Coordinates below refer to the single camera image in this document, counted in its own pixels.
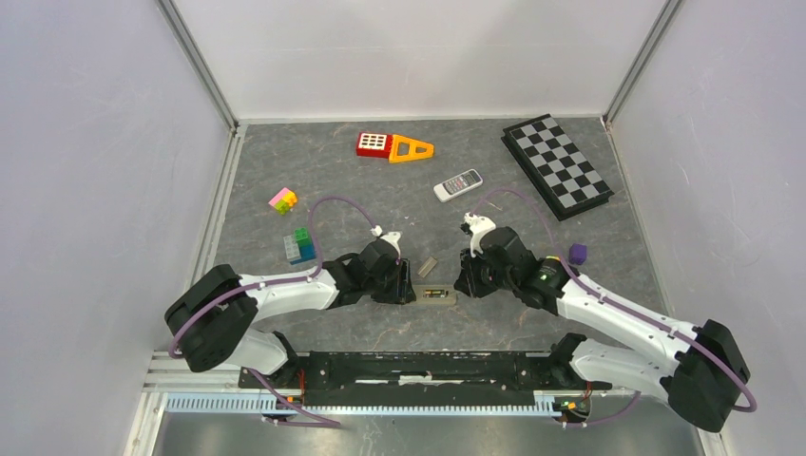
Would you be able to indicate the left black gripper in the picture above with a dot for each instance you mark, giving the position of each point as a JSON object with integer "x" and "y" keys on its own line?
{"x": 402, "y": 292}

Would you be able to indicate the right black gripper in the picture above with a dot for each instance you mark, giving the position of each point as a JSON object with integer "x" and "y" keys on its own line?
{"x": 467, "y": 280}

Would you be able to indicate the beige battery cover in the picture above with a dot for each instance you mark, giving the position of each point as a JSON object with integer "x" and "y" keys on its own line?
{"x": 427, "y": 266}

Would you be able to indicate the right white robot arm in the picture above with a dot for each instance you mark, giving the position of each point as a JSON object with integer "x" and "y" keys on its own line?
{"x": 697, "y": 370}

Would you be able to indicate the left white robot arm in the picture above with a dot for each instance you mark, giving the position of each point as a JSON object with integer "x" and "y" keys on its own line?
{"x": 212, "y": 322}

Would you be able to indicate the white remote control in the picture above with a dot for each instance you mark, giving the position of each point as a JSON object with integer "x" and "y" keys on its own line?
{"x": 458, "y": 185}

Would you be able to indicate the purple cube block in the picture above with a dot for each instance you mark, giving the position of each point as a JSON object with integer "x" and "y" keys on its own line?
{"x": 577, "y": 254}

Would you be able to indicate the green blue grey blocks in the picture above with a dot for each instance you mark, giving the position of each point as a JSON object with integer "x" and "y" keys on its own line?
{"x": 299, "y": 246}

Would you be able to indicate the black grey chessboard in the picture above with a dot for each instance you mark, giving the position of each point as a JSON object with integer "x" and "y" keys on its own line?
{"x": 556, "y": 167}

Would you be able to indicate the orange triangular toy block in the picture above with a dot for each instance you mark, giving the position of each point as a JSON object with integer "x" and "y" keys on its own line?
{"x": 406, "y": 149}

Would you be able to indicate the red white window block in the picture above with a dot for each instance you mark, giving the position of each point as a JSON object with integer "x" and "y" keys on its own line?
{"x": 374, "y": 145}

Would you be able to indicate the pink yellow green blocks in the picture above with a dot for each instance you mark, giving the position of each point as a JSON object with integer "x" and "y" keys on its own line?
{"x": 283, "y": 201}

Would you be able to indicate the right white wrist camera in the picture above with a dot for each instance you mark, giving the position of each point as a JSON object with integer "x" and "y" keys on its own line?
{"x": 476, "y": 227}

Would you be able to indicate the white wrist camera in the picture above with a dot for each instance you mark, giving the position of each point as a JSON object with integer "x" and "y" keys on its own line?
{"x": 476, "y": 227}
{"x": 392, "y": 238}

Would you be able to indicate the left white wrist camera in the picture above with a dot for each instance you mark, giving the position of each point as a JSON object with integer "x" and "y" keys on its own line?
{"x": 392, "y": 238}

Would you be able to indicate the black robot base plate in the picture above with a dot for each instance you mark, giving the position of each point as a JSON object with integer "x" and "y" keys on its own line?
{"x": 427, "y": 378}

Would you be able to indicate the white slotted cable duct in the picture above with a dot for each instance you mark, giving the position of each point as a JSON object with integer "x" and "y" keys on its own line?
{"x": 266, "y": 403}

